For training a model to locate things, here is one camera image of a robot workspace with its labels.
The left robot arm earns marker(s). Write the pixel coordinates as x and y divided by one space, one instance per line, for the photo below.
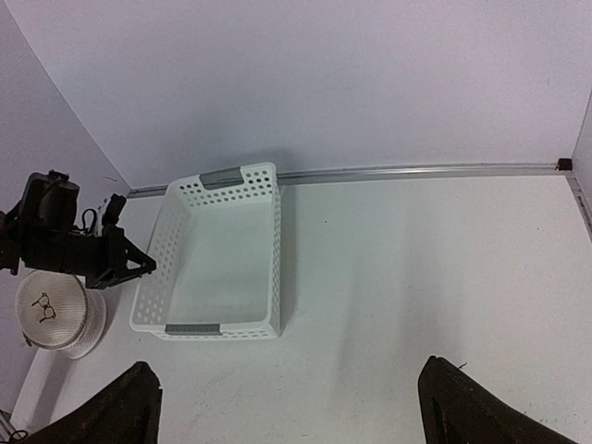
7 245

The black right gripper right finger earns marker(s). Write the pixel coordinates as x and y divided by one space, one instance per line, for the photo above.
456 409

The aluminium table rail frame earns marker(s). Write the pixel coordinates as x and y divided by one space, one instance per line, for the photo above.
488 266

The white perforated plastic basket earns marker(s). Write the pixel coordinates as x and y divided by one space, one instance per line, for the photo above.
216 243

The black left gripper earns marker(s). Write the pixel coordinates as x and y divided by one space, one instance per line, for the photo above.
42 235

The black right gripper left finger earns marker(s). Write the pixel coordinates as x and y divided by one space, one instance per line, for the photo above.
126 411

